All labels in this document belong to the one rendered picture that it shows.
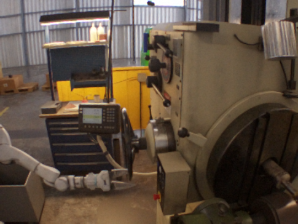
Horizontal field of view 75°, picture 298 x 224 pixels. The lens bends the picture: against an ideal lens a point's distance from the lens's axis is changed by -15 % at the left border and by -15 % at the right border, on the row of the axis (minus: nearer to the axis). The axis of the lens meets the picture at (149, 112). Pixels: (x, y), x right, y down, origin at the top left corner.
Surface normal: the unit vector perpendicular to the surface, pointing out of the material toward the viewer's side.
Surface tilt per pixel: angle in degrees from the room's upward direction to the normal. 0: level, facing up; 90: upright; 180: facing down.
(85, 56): 90
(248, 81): 90
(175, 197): 90
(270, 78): 90
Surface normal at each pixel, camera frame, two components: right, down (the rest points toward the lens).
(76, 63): 0.13, 0.36
